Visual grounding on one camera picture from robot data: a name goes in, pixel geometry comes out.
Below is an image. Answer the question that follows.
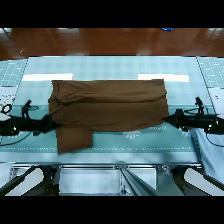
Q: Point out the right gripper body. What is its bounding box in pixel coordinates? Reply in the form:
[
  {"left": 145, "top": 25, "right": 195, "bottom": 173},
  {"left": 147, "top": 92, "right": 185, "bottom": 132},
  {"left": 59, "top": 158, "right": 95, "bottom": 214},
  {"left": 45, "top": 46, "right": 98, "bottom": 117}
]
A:
[{"left": 162, "top": 109, "right": 188, "bottom": 131}]

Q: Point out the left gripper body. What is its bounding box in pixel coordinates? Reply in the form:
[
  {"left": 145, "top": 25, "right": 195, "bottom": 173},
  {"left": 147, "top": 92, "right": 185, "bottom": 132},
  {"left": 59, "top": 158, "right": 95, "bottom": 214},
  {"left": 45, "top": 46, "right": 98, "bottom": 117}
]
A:
[{"left": 31, "top": 114, "right": 57, "bottom": 135}]

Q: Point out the brown T-shirt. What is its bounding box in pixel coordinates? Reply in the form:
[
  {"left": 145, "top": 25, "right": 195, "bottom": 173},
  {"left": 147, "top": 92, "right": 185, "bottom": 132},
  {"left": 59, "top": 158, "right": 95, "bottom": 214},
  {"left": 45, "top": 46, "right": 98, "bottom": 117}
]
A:
[{"left": 47, "top": 78, "right": 170, "bottom": 155}]

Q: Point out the light blue garment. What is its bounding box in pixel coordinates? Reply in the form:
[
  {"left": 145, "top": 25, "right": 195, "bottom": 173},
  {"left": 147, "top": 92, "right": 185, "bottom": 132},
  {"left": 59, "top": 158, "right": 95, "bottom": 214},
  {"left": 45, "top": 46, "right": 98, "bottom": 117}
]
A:
[{"left": 192, "top": 127, "right": 224, "bottom": 185}]

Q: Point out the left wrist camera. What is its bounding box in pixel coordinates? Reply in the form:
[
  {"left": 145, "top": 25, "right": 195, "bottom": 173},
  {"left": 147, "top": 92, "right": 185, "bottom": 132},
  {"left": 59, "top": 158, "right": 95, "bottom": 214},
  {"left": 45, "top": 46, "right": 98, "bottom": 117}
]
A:
[{"left": 21, "top": 99, "right": 33, "bottom": 118}]

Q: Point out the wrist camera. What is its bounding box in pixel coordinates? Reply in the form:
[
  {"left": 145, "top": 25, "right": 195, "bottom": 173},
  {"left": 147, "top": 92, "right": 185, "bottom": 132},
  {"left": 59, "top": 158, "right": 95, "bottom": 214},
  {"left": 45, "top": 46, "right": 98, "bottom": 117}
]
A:
[
  {"left": 21, "top": 99, "right": 33, "bottom": 118},
  {"left": 194, "top": 96, "right": 205, "bottom": 116}
]

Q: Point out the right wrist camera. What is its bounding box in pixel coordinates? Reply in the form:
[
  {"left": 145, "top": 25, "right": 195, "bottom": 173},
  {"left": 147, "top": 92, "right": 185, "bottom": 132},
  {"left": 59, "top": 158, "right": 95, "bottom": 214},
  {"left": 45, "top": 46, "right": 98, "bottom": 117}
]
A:
[{"left": 194, "top": 96, "right": 205, "bottom": 116}]

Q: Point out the black cable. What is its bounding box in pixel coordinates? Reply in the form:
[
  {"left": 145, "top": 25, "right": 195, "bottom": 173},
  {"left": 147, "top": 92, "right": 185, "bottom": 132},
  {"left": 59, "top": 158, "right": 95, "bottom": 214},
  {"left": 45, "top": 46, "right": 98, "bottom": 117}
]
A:
[
  {"left": 204, "top": 130, "right": 224, "bottom": 148},
  {"left": 0, "top": 131, "right": 34, "bottom": 147}
]

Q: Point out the silver frame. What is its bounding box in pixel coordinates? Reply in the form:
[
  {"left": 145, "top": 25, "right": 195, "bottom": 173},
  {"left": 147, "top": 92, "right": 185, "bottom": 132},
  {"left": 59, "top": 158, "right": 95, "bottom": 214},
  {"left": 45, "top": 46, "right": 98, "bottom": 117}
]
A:
[{"left": 0, "top": 162, "right": 224, "bottom": 197}]

